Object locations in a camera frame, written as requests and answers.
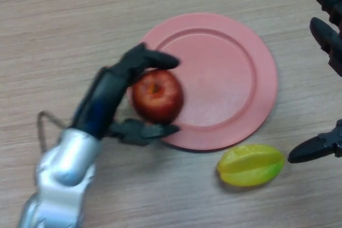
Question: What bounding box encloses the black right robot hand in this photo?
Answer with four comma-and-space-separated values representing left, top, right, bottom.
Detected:
287, 0, 342, 164

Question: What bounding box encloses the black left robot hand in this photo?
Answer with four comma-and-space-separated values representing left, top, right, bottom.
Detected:
69, 42, 181, 147

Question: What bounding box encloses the red apple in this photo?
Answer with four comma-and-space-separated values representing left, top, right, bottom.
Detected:
131, 68, 184, 125

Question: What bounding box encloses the pink round plate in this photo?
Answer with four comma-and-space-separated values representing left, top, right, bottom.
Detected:
128, 12, 278, 152

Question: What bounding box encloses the yellow green starfruit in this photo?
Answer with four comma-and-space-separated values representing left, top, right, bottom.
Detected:
216, 144, 285, 187

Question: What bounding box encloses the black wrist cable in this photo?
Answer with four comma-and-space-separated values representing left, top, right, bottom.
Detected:
36, 111, 70, 152

